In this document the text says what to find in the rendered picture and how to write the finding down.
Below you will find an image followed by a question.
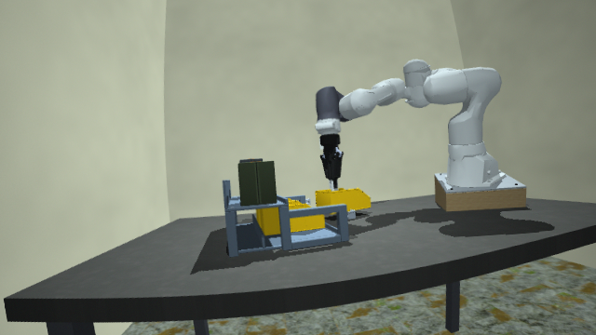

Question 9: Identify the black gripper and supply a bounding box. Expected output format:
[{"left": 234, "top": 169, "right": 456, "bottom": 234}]
[{"left": 319, "top": 133, "right": 344, "bottom": 191}]

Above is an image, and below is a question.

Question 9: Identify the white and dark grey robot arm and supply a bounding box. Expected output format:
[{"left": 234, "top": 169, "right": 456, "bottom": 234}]
[{"left": 315, "top": 60, "right": 506, "bottom": 187}]

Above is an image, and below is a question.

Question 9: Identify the light blue metal shelf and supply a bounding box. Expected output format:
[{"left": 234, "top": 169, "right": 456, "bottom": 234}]
[{"left": 223, "top": 180, "right": 356, "bottom": 258}]

